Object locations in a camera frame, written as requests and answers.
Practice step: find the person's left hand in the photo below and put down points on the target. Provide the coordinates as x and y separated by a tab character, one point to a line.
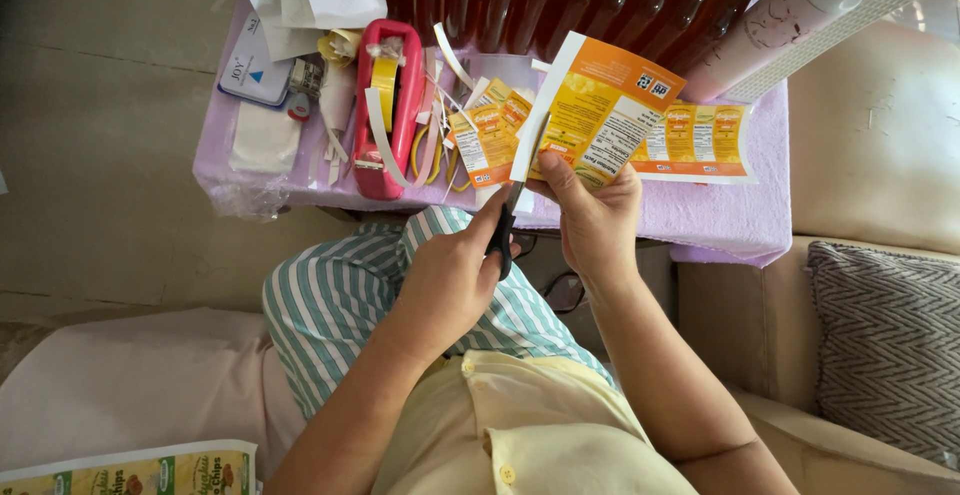
442	292

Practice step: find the pale pink pillow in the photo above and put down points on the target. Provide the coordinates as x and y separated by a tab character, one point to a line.
135	382

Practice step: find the teal striped trousers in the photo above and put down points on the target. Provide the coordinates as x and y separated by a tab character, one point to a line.
330	307

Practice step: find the small silver box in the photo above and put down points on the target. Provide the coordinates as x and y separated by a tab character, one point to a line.
306	77

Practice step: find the green and yellow printed sheet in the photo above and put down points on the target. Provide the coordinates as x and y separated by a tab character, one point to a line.
135	472

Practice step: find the large orange label sheet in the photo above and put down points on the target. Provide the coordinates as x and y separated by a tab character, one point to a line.
600	104

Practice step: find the orange label strip sheet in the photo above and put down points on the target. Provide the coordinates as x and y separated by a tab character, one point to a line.
697	142

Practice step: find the crumpled yellow tape wad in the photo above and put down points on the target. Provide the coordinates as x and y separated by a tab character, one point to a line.
339	46

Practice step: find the pale yellow shirt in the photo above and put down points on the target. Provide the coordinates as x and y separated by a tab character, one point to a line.
540	435

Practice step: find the pink flask with white cap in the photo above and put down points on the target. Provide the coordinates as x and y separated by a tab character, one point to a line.
757	29

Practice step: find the stack of cut orange labels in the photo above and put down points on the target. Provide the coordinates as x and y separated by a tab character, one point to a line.
484	142

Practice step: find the small red and white item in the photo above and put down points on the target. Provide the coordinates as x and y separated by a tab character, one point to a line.
298	107

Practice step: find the blue and white tin box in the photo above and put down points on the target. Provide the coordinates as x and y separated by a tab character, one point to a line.
251	67

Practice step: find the person's right hand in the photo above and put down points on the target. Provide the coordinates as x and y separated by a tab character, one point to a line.
596	232

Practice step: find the lilac table cloth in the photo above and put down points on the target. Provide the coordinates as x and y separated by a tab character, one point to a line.
697	213

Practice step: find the black eyeglasses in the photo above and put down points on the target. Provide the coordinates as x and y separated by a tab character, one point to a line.
564	294

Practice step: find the grey chevron cushion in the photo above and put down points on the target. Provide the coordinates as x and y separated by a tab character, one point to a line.
892	345

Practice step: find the pink tape dispenser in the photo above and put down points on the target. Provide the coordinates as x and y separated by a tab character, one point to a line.
409	97

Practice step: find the folded white cloth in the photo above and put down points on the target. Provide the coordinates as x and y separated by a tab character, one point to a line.
264	138

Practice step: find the yellow tape roll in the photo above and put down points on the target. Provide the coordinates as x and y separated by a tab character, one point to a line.
385	89

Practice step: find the beige sofa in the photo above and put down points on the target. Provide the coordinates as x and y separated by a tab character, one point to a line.
870	150

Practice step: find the clear plastic bag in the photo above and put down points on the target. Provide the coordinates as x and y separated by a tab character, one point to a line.
247	198

